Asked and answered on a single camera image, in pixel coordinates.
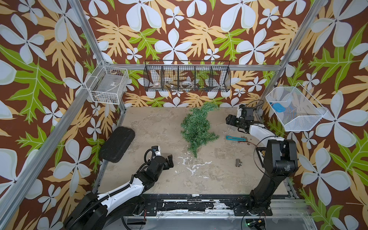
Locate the small green christmas tree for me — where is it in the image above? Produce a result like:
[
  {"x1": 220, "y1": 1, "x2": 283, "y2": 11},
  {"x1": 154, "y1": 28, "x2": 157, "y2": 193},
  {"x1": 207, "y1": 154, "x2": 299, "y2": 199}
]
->
[{"x1": 181, "y1": 102, "x2": 219, "y2": 158}]

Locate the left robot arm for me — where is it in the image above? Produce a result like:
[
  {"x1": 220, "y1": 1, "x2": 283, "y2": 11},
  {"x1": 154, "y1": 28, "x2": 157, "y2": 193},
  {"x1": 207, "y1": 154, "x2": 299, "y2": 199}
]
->
[{"x1": 63, "y1": 155, "x2": 174, "y2": 230}]

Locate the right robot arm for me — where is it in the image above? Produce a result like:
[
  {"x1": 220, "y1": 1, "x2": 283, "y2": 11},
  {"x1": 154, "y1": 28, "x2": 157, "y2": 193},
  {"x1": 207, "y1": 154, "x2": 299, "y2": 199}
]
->
[{"x1": 226, "y1": 115, "x2": 299, "y2": 215}]

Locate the teal battery connector tool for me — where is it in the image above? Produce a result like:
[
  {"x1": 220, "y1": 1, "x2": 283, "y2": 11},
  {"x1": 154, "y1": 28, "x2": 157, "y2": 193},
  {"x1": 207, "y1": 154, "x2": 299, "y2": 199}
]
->
[{"x1": 226, "y1": 136, "x2": 248, "y2": 142}]

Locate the blue object in basket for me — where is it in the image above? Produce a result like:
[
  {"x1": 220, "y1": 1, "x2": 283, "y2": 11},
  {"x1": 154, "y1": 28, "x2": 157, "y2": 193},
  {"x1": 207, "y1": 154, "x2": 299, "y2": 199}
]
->
[{"x1": 271, "y1": 103, "x2": 286, "y2": 113}]

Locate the small metal pipe fitting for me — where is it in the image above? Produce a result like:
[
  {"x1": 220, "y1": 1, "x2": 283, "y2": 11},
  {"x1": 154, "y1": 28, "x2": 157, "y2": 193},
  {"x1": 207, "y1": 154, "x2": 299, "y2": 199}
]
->
[{"x1": 235, "y1": 159, "x2": 242, "y2": 167}]

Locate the black oval pad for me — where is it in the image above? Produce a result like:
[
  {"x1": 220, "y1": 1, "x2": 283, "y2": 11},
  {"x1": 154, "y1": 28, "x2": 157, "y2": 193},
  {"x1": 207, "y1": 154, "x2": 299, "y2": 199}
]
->
[{"x1": 99, "y1": 126, "x2": 135, "y2": 163}]

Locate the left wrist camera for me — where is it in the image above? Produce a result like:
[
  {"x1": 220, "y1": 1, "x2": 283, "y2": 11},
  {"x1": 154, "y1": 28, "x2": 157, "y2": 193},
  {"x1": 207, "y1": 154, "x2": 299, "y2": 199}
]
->
[{"x1": 151, "y1": 146, "x2": 161, "y2": 158}]

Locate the white wire basket right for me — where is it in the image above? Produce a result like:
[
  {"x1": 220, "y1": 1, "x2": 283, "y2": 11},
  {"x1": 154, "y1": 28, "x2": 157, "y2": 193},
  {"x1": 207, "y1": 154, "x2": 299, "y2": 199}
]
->
[{"x1": 265, "y1": 83, "x2": 328, "y2": 132}]

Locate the white wire basket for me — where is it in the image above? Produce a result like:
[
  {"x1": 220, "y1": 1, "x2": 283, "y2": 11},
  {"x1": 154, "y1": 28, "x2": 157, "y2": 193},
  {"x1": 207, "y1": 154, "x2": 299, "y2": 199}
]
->
[
  {"x1": 86, "y1": 63, "x2": 129, "y2": 105},
  {"x1": 265, "y1": 83, "x2": 328, "y2": 132}
]

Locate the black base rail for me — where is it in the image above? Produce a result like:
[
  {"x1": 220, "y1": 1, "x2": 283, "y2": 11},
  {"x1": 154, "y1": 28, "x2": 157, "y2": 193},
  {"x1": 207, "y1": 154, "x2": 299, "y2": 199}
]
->
[{"x1": 114, "y1": 193, "x2": 274, "y2": 217}]

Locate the black wire basket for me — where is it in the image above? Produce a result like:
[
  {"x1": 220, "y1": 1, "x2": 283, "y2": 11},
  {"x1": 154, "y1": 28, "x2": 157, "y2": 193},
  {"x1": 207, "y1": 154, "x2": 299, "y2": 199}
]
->
[{"x1": 142, "y1": 60, "x2": 232, "y2": 92}]

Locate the white wire basket left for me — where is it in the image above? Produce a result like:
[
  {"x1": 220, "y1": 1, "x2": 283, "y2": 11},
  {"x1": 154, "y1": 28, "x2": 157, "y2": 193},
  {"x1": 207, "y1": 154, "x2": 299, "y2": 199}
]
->
[{"x1": 86, "y1": 63, "x2": 129, "y2": 105}]

